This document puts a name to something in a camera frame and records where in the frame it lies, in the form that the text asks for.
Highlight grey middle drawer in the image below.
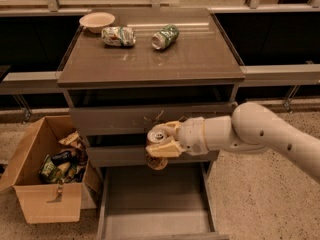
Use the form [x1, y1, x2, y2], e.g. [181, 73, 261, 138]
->
[86, 145, 219, 167]

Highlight beige bowl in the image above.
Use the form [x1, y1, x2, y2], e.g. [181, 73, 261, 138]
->
[79, 12, 115, 33]

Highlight green snack bag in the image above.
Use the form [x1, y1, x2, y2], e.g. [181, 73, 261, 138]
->
[39, 155, 65, 184]

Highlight dark bottle in box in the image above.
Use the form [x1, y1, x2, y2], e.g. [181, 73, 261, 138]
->
[51, 150, 72, 166]

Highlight grey drawer cabinet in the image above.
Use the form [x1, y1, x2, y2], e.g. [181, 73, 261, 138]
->
[57, 7, 246, 240]

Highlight metal window rail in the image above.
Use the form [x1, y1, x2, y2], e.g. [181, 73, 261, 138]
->
[0, 64, 320, 95]

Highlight cardboard box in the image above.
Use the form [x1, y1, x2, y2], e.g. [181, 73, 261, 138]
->
[0, 115, 102, 224]

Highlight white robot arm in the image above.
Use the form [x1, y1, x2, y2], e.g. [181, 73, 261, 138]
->
[146, 102, 320, 180]

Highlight grey top drawer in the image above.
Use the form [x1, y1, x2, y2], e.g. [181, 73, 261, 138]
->
[70, 103, 234, 136]

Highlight grey open bottom drawer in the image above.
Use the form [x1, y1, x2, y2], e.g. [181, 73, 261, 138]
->
[96, 163, 229, 240]

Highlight green soda can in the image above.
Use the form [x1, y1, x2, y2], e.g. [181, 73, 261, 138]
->
[151, 24, 180, 50]

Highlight orange soda can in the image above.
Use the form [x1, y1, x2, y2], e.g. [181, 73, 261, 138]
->
[145, 125, 172, 170]

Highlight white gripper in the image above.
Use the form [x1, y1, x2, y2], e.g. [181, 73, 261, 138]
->
[146, 117, 208, 158]

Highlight crumpled white green can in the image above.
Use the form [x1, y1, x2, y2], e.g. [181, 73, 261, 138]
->
[101, 27, 136, 47]

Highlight tan snack bag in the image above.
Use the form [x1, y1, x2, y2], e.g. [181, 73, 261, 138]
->
[59, 131, 85, 150]

